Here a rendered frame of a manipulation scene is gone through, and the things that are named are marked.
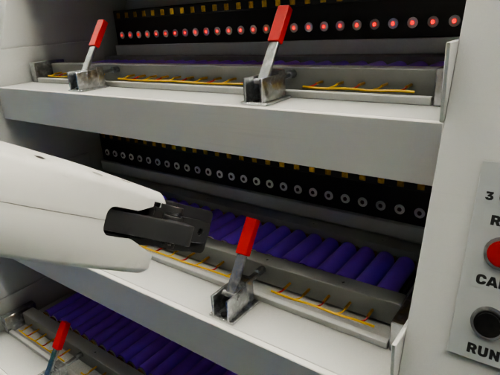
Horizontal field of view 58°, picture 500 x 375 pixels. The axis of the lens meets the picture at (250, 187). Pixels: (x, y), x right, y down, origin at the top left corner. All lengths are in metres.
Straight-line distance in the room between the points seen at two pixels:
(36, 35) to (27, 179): 0.57
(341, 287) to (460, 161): 0.16
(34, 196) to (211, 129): 0.24
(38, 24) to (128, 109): 0.31
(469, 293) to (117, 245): 0.21
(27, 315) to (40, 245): 0.58
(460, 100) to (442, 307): 0.13
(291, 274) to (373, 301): 0.08
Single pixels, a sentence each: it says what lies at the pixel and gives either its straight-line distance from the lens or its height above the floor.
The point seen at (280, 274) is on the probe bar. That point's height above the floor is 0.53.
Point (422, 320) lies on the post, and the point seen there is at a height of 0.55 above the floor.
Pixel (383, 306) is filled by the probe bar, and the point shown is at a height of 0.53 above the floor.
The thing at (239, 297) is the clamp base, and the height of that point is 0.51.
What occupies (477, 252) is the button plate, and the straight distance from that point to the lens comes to 0.31.
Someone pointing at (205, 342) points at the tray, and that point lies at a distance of 0.44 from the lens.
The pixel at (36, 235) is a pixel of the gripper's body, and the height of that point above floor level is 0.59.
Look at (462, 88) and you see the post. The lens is 0.32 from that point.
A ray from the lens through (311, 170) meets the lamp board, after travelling 0.52.
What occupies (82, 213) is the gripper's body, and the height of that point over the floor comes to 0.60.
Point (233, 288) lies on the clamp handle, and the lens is 0.42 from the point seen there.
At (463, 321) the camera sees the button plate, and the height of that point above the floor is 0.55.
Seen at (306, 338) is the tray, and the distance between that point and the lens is 0.40.
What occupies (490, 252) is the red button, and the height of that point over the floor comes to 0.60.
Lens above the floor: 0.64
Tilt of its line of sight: 4 degrees down
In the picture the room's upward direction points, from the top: 9 degrees clockwise
